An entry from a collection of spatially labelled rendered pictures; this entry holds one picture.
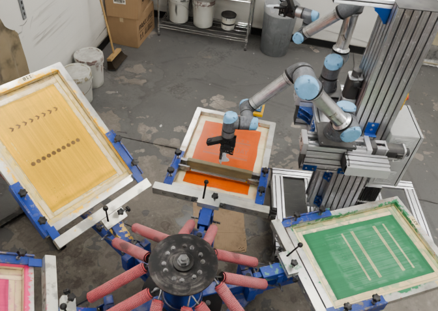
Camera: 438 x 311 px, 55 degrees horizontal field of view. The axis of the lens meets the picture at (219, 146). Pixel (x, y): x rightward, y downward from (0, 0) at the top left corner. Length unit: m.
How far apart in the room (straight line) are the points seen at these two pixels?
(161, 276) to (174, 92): 3.31
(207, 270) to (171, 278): 0.16
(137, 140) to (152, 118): 0.37
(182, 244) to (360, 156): 1.29
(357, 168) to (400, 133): 0.43
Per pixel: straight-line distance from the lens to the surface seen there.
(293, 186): 3.73
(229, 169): 2.58
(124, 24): 5.61
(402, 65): 2.63
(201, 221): 2.33
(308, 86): 2.16
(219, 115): 3.06
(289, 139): 4.47
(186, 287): 1.82
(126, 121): 4.52
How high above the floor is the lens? 2.92
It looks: 43 degrees down
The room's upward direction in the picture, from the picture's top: 6 degrees clockwise
